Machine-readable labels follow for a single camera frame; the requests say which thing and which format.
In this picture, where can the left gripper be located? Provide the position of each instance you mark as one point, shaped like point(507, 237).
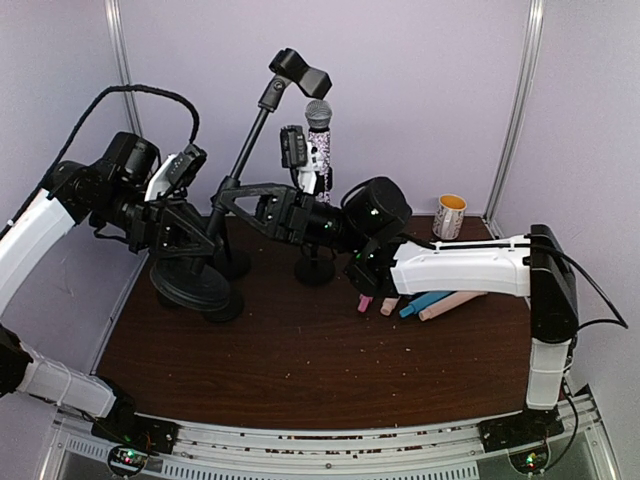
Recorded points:
point(160, 222)

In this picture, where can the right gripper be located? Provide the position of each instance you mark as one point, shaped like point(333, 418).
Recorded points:
point(284, 210)

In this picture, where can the black blue-mic stand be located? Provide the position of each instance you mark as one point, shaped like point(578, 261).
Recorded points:
point(230, 262)

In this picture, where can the black pink-mic stand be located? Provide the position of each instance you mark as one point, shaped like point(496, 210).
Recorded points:
point(205, 288)

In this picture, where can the black small-mic stand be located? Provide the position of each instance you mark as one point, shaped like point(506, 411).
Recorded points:
point(232, 310)

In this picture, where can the black glitter-mic stand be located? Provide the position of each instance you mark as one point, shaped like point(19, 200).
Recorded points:
point(314, 269)

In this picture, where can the glitter silver-head microphone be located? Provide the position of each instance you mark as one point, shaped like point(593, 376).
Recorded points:
point(318, 114)

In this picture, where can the pale pink small microphone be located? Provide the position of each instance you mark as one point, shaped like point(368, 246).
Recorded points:
point(388, 306)

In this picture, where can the blue-head microphone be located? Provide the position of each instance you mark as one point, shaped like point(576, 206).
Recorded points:
point(423, 301)

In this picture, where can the beige pink microphone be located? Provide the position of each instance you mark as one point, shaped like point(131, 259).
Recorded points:
point(448, 303)

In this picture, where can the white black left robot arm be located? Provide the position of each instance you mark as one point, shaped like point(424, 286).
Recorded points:
point(124, 190)

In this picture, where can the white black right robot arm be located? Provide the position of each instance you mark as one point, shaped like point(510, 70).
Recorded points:
point(386, 262)

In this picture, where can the white floral mug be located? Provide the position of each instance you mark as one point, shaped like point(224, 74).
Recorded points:
point(449, 217)

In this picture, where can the aluminium left corner post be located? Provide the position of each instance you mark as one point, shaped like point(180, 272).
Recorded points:
point(118, 42)

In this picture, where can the aluminium corner post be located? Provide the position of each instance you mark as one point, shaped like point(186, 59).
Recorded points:
point(525, 79)
point(118, 42)

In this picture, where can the aluminium right corner post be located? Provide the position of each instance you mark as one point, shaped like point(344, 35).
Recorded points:
point(525, 79)

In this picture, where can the aluminium front rail base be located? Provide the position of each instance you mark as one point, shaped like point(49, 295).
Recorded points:
point(453, 450)

